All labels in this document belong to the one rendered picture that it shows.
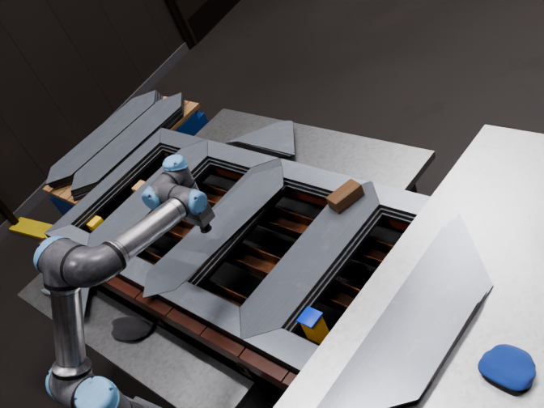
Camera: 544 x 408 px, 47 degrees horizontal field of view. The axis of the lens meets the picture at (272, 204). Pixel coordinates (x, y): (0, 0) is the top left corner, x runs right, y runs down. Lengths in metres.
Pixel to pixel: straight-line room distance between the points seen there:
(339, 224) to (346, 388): 0.79
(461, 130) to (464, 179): 1.90
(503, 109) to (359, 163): 1.53
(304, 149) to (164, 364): 1.08
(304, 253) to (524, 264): 0.75
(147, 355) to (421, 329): 1.13
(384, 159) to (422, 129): 1.37
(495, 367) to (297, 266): 0.83
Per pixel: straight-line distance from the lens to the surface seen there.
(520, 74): 4.18
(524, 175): 1.91
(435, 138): 3.79
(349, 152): 2.63
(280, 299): 2.02
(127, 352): 2.43
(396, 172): 2.47
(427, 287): 1.63
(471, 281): 1.64
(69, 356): 1.99
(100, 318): 2.61
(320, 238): 2.14
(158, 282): 2.30
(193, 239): 2.38
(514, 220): 1.78
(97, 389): 1.96
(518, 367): 1.48
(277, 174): 2.47
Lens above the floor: 2.33
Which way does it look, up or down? 39 degrees down
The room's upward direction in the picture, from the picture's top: 25 degrees counter-clockwise
